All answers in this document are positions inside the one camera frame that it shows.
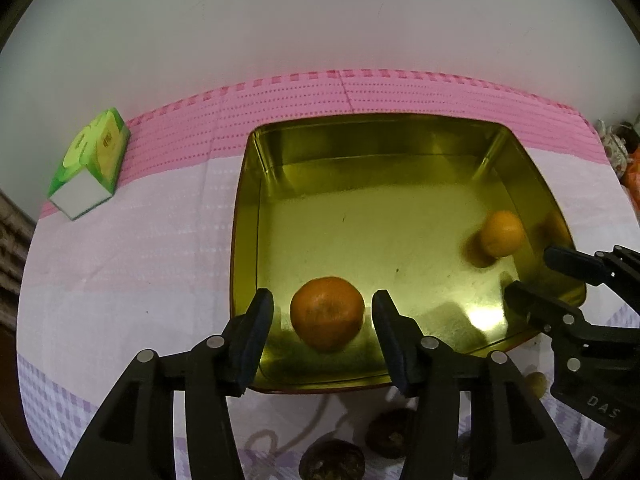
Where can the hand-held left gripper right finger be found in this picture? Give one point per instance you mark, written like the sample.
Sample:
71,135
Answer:
386,322

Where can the light yellow orange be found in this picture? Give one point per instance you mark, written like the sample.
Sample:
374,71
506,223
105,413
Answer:
501,234

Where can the green tissue box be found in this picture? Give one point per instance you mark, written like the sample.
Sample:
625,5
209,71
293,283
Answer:
95,150

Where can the wooden furniture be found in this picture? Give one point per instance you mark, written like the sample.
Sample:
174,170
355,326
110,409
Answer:
12,260

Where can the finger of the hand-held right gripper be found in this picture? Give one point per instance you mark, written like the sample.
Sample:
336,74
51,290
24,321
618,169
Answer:
537,305
570,262

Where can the orange bag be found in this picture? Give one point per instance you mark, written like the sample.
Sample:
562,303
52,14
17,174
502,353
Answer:
634,175

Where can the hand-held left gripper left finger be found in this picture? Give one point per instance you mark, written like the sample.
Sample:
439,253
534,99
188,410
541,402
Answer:
257,322

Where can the dark orange mandarin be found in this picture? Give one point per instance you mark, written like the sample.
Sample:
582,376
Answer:
327,312

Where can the small yellow fruit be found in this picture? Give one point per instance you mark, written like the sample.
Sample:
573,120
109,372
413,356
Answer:
537,384

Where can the gold metal tin tray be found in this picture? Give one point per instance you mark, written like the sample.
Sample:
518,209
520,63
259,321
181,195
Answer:
375,220

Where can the pink checkered tablecloth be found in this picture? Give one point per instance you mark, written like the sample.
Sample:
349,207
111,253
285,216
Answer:
150,270

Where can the dark wrinkled passion fruit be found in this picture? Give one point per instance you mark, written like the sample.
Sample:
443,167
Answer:
332,460
391,432
462,455

